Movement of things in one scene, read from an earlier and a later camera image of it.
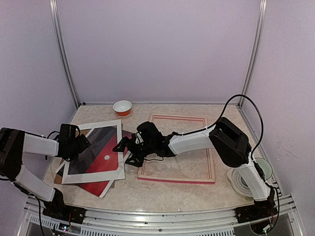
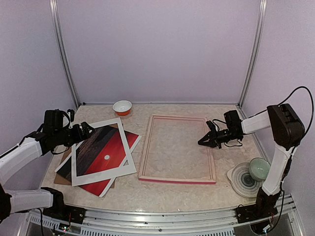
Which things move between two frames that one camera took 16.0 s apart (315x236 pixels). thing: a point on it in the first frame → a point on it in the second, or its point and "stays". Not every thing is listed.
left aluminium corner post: (58, 30) stays
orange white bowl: (122, 107) stays
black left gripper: (83, 141) → (78, 136)
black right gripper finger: (120, 147) → (209, 139)
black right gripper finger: (138, 161) → (214, 144)
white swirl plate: (238, 184) stays
